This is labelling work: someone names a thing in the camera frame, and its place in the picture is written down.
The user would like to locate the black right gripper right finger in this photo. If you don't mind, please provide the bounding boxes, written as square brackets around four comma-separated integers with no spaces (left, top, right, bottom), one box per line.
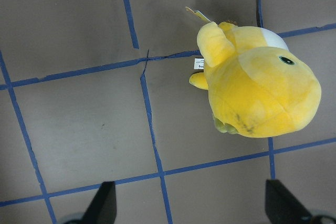
[265,179,336,224]

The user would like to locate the yellow plush penguin toy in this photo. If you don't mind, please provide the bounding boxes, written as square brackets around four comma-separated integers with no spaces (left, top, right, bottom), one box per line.
[189,11,322,138]

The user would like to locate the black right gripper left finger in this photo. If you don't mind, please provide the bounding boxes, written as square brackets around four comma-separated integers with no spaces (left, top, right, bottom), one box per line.
[58,182,117,224]

